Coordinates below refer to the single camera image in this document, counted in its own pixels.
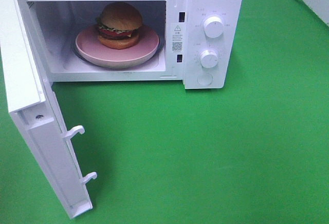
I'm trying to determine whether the round white door button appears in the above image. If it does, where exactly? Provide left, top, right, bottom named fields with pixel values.
left=197, top=73, right=213, bottom=86

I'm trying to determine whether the burger with lettuce and tomato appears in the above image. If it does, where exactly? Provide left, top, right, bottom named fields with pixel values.
left=96, top=2, right=142, bottom=50

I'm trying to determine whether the pink round plate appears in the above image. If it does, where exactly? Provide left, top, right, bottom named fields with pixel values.
left=75, top=26, right=160, bottom=69

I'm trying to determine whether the lower white round knob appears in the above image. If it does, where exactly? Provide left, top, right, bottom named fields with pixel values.
left=200, top=49, right=219, bottom=68

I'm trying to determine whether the white round knob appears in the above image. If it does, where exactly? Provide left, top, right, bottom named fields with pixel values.
left=200, top=49, right=219, bottom=68
left=203, top=15, right=224, bottom=39

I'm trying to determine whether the white microwave oven body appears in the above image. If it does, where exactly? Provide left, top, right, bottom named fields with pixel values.
left=22, top=0, right=242, bottom=89

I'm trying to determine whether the upper white round knob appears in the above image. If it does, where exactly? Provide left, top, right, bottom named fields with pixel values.
left=203, top=15, right=224, bottom=39

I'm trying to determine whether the glass microwave turntable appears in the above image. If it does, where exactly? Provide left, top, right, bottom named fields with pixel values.
left=70, top=38, right=165, bottom=67

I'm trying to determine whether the green table cloth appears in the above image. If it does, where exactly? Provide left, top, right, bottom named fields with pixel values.
left=1, top=0, right=328, bottom=223

